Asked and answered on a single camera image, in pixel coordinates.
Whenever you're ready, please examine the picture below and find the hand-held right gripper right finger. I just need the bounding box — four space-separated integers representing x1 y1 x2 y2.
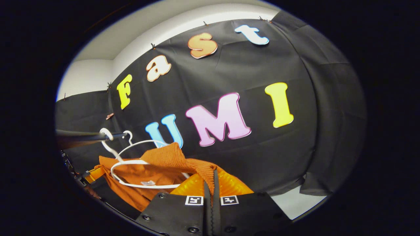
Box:
212 167 293 236

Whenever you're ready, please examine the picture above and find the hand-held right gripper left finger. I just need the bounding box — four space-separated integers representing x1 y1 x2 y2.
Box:
136 173 213 236

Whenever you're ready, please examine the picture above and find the white clothes hanger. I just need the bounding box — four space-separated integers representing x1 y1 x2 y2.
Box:
116 130 169 158
99 128 191 189

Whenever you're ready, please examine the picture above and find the orange corduroy jacket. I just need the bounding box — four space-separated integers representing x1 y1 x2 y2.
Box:
98 142 220 212

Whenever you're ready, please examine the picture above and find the black clothes rack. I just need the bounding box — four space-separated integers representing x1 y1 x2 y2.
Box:
55 129 129 149

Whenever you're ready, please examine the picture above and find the set of backdrop clips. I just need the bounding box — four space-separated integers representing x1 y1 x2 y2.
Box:
62 16 273 120

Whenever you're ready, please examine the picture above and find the black backdrop cloth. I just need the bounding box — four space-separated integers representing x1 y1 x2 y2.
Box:
55 10 367 197

